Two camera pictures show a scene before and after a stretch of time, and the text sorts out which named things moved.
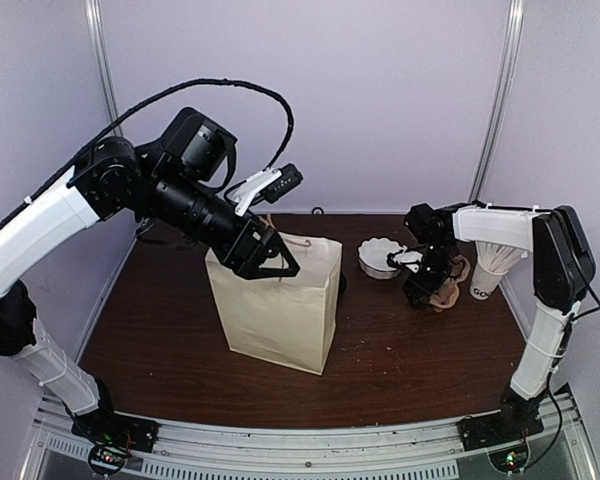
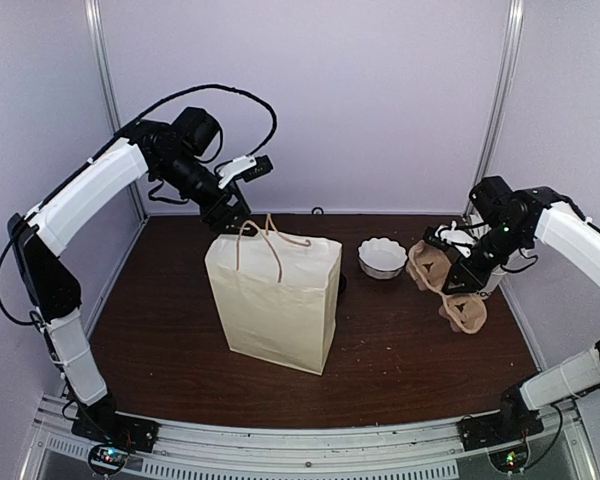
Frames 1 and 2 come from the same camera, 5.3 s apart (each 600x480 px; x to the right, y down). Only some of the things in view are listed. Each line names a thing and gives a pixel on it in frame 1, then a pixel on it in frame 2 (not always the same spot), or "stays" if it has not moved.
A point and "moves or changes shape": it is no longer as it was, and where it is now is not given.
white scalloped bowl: (373, 254) stays
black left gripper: (246, 260) to (218, 223)
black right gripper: (423, 290) to (468, 275)
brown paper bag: (287, 316) stays
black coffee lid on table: (342, 283) stays
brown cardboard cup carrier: (447, 295) moves or changes shape
